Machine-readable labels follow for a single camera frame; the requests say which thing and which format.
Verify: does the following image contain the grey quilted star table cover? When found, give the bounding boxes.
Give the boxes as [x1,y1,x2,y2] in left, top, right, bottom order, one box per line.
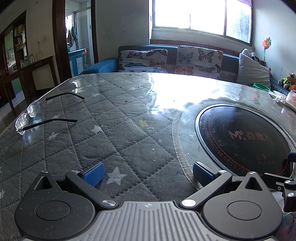
[0,72,296,241]

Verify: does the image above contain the grey pillow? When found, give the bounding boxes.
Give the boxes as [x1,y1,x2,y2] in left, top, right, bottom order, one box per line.
[236,53,271,90]

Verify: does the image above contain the square butterfly print cushion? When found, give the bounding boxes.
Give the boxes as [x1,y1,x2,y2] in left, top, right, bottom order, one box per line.
[174,46,223,80]

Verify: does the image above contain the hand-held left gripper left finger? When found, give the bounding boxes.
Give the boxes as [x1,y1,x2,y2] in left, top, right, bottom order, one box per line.
[32,162,117,210]

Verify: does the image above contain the blue sofa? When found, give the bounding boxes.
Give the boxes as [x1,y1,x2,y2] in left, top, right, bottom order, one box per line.
[80,44,290,96]

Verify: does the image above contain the hanging grey clothes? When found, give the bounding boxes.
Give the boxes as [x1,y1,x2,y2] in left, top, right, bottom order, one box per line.
[67,25,78,48]

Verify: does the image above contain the round black induction cooker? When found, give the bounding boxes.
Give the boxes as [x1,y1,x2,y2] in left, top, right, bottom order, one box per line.
[195,104,296,177]

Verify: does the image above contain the wide butterfly print cushion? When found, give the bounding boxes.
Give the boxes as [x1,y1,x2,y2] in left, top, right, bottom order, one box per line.
[118,49,169,74]

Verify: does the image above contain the window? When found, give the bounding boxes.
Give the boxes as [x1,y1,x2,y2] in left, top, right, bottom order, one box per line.
[151,0,253,45]

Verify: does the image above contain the rimless eyeglasses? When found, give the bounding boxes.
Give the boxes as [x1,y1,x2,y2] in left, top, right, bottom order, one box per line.
[15,93,85,135]

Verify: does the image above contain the dark wooden cabinet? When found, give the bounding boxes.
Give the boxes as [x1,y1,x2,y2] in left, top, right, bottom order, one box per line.
[0,10,61,116]

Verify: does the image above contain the teddy bear toy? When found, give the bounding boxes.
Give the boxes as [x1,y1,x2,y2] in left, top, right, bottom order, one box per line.
[279,73,296,90]

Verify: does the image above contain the colourful pinwheel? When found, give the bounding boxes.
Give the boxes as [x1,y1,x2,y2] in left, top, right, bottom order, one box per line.
[261,36,272,67]

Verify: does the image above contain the blue kitchen cabinet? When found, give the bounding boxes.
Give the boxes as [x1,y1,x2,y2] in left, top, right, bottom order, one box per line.
[68,48,87,78]

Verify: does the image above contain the crumpled white plastic bag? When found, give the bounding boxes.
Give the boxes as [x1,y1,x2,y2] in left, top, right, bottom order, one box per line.
[269,90,296,110]

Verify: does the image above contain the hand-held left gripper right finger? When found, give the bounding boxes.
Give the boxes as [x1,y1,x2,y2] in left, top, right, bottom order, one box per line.
[181,162,270,210]

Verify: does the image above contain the dark wooden door frame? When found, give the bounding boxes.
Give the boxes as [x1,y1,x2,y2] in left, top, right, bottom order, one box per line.
[52,0,99,84]

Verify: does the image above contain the green plastic bowl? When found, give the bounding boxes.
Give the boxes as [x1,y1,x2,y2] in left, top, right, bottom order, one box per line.
[253,82,271,91]

